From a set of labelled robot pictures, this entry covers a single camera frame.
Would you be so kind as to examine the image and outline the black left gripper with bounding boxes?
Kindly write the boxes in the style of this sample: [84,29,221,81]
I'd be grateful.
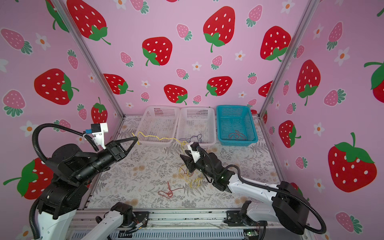
[78,137,137,188]

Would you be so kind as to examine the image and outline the yellow cable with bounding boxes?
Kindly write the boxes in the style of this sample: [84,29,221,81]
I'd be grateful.
[131,131,188,148]

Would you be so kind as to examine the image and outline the blue cable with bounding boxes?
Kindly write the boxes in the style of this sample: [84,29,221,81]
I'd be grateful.
[179,134,204,144]

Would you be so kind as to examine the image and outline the red cable loop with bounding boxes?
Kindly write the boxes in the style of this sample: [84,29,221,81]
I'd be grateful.
[157,180,184,199]

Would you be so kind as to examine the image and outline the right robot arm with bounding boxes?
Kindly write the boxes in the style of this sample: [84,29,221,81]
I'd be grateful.
[180,151,327,235]

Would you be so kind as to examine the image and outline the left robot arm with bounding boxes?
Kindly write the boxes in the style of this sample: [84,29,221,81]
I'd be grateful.
[29,123,138,240]

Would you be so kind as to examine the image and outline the white plastic basket left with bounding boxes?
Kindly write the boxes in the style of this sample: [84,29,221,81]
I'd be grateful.
[135,106,180,148]

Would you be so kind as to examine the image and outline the white plastic basket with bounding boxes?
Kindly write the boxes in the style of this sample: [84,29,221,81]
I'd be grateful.
[135,106,180,148]
[176,107,217,148]

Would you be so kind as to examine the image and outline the white plastic basket middle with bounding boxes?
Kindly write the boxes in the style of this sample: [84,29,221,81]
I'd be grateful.
[176,107,217,148]

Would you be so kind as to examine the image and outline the teal plastic basket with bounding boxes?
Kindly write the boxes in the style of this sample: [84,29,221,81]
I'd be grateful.
[216,105,259,147]

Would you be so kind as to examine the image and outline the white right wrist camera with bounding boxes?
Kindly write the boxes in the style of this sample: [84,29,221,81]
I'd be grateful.
[187,142,204,163]

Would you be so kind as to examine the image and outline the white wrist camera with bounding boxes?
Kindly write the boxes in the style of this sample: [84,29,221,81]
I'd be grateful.
[187,142,204,163]
[84,123,109,149]

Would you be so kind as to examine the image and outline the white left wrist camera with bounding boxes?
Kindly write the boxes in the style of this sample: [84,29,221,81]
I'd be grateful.
[84,123,109,149]

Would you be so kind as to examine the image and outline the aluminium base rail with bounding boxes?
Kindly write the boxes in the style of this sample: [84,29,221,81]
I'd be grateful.
[65,208,310,240]

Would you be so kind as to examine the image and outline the aluminium frame post left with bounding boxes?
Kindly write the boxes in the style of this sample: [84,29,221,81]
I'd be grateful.
[52,0,125,119]

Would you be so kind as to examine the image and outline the aluminium frame post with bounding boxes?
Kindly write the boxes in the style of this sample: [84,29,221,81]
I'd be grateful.
[259,0,320,119]
[52,0,125,119]

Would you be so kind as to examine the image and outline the aluminium frame post right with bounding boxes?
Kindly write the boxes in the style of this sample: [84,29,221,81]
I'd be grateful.
[259,0,320,119]

